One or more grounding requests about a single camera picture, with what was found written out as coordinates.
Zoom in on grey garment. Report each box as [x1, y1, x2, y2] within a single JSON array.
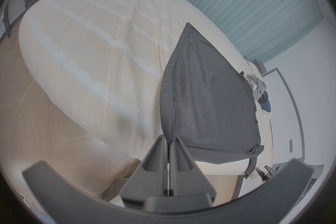
[[245, 74, 267, 99]]

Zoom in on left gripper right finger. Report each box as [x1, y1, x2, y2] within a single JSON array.
[[169, 136, 217, 201]]

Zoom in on white garment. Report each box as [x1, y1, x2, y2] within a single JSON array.
[[256, 109, 272, 124]]

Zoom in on bed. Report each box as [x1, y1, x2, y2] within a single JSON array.
[[18, 0, 306, 205]]

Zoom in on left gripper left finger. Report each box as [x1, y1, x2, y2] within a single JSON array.
[[120, 135, 169, 201]]

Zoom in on grey bedside table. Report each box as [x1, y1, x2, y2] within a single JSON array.
[[244, 56, 267, 74]]

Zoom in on black T-shirt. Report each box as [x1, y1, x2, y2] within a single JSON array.
[[160, 22, 264, 179]]

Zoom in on white printed pillow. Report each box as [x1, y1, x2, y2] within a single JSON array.
[[245, 60, 263, 78]]

